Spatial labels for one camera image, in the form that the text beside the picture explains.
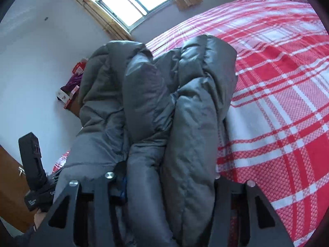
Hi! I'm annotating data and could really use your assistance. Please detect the red white plaid bed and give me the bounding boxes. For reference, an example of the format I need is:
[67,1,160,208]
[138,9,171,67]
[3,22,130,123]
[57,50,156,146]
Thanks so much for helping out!
[53,0,329,247]

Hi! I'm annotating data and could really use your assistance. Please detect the person's left hand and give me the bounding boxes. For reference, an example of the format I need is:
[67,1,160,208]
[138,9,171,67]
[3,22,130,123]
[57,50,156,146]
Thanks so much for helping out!
[34,210,46,230]

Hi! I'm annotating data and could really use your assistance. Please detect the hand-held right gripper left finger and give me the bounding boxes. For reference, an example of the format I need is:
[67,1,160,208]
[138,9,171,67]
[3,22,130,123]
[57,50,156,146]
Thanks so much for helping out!
[29,161,127,247]

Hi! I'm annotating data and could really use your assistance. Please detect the red box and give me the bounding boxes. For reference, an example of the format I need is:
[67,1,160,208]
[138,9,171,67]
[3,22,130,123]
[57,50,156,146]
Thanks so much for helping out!
[73,59,88,76]

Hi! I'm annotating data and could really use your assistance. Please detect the grey puffer jacket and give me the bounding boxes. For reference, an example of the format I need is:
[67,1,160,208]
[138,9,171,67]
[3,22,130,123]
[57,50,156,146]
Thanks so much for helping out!
[53,34,238,247]

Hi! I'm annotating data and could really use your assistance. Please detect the window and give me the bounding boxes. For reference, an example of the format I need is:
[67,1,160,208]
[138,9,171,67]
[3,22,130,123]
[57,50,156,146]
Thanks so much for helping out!
[83,0,173,34]

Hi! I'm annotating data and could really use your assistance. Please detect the wooden cabinet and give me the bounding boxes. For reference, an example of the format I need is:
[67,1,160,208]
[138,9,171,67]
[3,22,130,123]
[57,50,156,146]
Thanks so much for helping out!
[65,94,83,119]

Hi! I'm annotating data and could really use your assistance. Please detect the person's left forearm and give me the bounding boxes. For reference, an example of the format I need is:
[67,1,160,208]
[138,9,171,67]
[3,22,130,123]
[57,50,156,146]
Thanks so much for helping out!
[13,225,38,247]

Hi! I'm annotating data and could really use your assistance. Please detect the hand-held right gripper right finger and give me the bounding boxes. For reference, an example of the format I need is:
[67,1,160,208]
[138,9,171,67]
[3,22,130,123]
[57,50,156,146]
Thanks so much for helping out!
[209,175,295,247]

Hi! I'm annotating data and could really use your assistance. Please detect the wooden door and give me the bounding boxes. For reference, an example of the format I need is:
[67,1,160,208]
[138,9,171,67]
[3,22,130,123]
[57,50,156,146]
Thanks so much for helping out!
[0,145,39,234]

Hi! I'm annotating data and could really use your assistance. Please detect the white printed box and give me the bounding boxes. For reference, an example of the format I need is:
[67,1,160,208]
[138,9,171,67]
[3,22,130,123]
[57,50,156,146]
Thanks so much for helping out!
[56,85,79,109]

